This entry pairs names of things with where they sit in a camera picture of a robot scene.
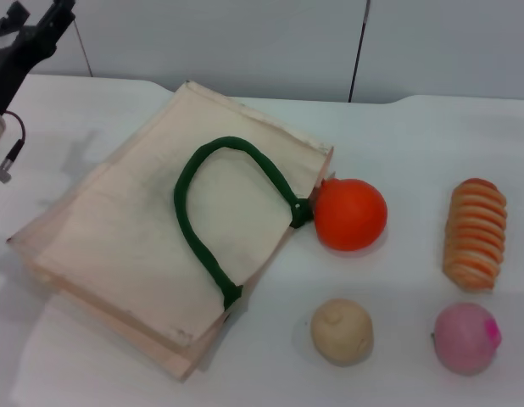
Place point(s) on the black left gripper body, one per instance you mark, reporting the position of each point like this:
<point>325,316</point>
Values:
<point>7,72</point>

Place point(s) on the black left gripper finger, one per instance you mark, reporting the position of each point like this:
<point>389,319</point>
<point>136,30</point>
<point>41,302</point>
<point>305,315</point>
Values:
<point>12,21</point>
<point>54,25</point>

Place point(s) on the pink peach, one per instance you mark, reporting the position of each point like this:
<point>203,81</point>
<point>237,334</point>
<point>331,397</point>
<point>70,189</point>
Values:
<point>463,339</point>

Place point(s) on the orange fruit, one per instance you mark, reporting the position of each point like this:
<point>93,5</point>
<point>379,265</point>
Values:
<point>351,216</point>

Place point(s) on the beige potato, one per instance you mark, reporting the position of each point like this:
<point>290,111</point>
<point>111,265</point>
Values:
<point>341,332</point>

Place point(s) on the orange striped bread loaf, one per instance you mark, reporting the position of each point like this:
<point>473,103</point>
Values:
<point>474,237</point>

